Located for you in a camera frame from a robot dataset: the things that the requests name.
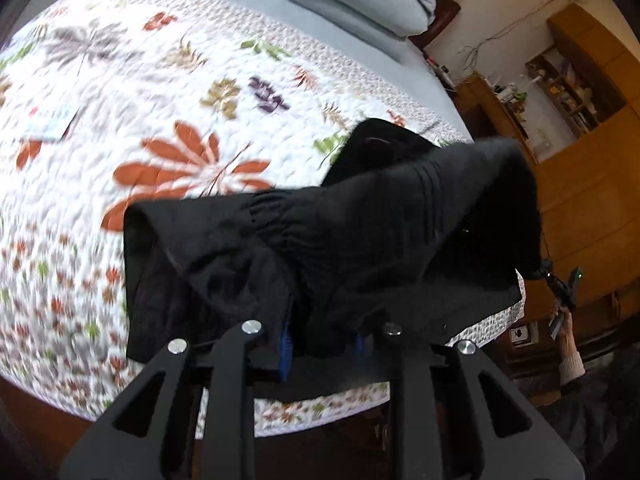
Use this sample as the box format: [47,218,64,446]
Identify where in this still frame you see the wooden desk with items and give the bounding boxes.
[452,76,537,166]

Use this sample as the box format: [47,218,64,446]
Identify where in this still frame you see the black pants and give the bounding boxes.
[124,119,541,402]

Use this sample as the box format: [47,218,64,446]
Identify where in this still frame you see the floral quilted bedspread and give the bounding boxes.
[0,0,526,438]

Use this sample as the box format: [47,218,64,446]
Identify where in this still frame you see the wooden wardrobe cabinet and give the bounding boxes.
[535,4,639,306]

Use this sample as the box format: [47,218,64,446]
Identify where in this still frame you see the person's right hand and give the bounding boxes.
[556,307,578,361]

